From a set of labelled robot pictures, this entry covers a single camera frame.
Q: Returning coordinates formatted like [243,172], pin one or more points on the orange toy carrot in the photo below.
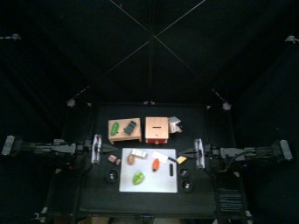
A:
[154,164]

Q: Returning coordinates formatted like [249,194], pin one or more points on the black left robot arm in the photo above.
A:
[42,148]

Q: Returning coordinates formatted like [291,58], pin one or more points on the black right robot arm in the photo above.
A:
[248,152]

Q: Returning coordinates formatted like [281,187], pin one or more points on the yellow toy cheese piece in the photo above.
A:
[181,159]

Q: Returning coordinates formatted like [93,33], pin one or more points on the pink toy meat piece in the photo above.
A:
[117,162]
[112,158]

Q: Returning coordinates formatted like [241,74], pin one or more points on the small wooden toy table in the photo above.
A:
[124,137]

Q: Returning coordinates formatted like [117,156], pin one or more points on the green toy cucumber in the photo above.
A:
[114,128]

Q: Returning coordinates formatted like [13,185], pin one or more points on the brown toy potato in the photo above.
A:
[130,159]

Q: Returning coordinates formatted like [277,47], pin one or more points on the white toy food package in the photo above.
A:
[138,153]

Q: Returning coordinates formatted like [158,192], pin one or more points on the dark green striped toy block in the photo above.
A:
[129,128]

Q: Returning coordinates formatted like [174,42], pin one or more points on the grey white toy appliance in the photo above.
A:
[174,124]

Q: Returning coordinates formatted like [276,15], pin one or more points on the wooden box with slot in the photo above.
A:
[156,134]

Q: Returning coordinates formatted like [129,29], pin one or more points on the bright green toy vegetable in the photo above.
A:
[137,178]

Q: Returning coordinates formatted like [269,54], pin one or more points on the white plastic cutting board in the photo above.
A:
[146,180]

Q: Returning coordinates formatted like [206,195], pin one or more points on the printed label sticker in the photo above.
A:
[229,199]

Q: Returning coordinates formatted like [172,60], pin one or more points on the grey frame clamp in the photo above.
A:
[291,38]
[148,102]
[14,37]
[225,106]
[70,102]

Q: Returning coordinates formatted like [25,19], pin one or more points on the white table corner bracket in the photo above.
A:
[248,216]
[40,214]

